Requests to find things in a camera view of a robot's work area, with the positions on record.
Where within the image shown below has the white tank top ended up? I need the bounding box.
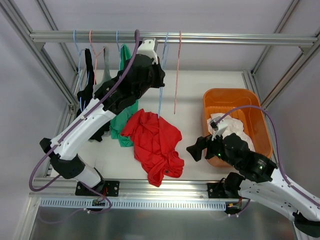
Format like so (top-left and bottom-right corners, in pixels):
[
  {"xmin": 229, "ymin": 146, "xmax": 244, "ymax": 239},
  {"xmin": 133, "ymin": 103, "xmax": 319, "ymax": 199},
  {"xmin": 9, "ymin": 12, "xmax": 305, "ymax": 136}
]
[{"xmin": 206, "ymin": 113, "xmax": 255, "ymax": 152}]

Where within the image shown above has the red tank top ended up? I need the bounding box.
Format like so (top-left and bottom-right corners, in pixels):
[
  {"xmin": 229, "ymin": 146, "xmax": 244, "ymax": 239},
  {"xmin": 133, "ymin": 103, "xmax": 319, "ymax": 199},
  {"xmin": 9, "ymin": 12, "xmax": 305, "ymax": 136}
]
[{"xmin": 121, "ymin": 109, "xmax": 185, "ymax": 187}]

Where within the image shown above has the blue hanger of red top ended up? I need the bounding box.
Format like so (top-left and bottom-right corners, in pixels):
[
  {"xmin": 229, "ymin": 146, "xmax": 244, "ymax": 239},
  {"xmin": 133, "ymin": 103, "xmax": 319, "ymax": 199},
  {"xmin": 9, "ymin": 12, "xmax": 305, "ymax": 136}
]
[{"xmin": 157, "ymin": 33, "xmax": 169, "ymax": 118}]

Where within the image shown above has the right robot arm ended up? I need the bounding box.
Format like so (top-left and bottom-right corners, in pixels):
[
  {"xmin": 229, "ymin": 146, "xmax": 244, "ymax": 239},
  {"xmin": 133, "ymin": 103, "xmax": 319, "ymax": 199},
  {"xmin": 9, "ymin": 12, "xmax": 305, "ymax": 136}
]
[{"xmin": 186, "ymin": 133, "xmax": 320, "ymax": 238}]

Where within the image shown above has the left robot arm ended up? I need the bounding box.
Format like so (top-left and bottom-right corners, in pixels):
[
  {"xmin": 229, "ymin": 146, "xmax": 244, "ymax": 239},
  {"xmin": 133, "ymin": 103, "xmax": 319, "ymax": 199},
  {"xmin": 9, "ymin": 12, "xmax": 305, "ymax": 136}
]
[{"xmin": 40, "ymin": 53, "xmax": 165, "ymax": 196}]

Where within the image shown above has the blue hanger of green top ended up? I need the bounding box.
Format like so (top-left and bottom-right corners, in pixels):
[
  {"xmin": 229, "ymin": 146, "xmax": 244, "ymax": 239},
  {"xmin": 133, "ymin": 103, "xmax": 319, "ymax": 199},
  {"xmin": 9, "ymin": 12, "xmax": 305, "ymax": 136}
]
[{"xmin": 115, "ymin": 30, "xmax": 124, "ymax": 71}]

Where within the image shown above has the grey tank top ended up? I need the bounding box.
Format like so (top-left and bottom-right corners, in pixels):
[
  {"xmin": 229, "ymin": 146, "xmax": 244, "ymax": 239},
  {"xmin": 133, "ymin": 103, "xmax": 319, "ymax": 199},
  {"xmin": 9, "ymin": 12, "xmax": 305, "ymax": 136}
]
[{"xmin": 93, "ymin": 45, "xmax": 112, "ymax": 93}]

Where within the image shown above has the pink hanger of grey top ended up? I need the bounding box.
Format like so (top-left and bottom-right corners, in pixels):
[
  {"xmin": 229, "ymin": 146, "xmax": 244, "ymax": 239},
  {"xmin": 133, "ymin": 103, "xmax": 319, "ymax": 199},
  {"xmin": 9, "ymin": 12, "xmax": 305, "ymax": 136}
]
[{"xmin": 88, "ymin": 29, "xmax": 107, "ymax": 86}]

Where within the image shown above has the green tank top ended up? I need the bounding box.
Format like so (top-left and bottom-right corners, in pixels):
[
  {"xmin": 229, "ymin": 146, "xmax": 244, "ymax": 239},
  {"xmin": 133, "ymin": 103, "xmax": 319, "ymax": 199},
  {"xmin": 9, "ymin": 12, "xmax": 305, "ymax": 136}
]
[{"xmin": 109, "ymin": 44, "xmax": 139, "ymax": 147}]

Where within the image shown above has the black tank top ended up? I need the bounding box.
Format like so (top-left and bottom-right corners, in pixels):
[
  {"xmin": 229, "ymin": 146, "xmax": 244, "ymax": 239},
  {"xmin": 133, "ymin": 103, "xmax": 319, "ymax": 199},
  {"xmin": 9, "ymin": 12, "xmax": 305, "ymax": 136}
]
[{"xmin": 76, "ymin": 48, "xmax": 111, "ymax": 142}]

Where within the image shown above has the blue hanger of black top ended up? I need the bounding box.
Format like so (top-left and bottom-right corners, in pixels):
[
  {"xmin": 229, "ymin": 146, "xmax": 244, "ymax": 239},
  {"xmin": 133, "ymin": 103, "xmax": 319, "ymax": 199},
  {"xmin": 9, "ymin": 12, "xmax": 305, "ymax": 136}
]
[{"xmin": 72, "ymin": 29, "xmax": 87, "ymax": 113}]

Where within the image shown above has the orange plastic basket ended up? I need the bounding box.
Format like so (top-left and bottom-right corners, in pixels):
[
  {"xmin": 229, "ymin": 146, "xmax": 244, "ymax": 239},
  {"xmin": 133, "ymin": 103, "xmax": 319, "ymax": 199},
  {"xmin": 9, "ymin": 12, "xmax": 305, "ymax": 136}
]
[{"xmin": 202, "ymin": 88, "xmax": 273, "ymax": 158}]

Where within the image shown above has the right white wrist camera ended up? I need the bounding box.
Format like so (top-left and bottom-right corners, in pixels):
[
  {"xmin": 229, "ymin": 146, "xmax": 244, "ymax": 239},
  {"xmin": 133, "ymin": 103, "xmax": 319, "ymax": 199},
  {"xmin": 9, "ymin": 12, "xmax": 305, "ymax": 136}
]
[{"xmin": 209, "ymin": 117, "xmax": 228, "ymax": 141}]

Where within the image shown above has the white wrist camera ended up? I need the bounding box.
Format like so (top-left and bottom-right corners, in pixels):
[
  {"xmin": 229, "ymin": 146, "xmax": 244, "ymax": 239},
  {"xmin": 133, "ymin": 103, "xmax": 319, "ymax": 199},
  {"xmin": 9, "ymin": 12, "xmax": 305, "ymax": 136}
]
[
  {"xmin": 137, "ymin": 38, "xmax": 159, "ymax": 65},
  {"xmin": 209, "ymin": 117, "xmax": 228, "ymax": 141}
]

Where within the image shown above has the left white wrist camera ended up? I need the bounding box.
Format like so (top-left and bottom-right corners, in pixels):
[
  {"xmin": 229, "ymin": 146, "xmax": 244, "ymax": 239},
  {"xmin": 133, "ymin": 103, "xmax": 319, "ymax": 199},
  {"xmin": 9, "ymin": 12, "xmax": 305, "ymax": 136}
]
[{"xmin": 137, "ymin": 38, "xmax": 159, "ymax": 65}]

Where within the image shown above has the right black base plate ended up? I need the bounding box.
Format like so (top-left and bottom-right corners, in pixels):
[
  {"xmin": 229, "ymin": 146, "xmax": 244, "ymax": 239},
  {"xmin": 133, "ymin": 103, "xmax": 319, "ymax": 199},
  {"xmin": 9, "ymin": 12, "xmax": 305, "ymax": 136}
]
[{"xmin": 206, "ymin": 182, "xmax": 226, "ymax": 199}]

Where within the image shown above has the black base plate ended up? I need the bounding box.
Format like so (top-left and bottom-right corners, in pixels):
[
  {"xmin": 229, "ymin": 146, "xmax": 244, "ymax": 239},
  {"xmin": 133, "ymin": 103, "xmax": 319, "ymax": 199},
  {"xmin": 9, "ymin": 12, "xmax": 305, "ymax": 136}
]
[
  {"xmin": 206, "ymin": 182, "xmax": 226, "ymax": 199},
  {"xmin": 75, "ymin": 179, "xmax": 120, "ymax": 197}
]

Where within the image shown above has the aluminium hanging rail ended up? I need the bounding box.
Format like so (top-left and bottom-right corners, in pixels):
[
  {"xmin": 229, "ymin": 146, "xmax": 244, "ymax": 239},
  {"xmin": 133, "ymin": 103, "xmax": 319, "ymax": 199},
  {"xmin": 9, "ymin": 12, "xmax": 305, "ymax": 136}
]
[{"xmin": 29, "ymin": 30, "xmax": 320, "ymax": 47}]

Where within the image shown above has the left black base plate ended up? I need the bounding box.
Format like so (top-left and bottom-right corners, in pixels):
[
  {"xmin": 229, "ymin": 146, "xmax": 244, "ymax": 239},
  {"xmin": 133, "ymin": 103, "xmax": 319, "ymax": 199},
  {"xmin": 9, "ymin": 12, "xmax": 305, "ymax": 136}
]
[{"xmin": 75, "ymin": 179, "xmax": 120, "ymax": 197}]

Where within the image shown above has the slotted cable duct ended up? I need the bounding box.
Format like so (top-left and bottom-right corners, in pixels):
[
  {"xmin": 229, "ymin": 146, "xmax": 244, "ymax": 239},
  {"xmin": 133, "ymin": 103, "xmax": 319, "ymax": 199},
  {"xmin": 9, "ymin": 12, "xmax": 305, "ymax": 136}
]
[{"xmin": 39, "ymin": 197, "xmax": 251, "ymax": 211}]

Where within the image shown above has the front aluminium rail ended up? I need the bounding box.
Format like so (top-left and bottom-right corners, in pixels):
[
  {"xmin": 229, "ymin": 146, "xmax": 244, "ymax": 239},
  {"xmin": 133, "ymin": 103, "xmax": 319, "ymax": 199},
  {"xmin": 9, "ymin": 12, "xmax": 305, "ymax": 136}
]
[{"xmin": 28, "ymin": 178, "xmax": 220, "ymax": 200}]

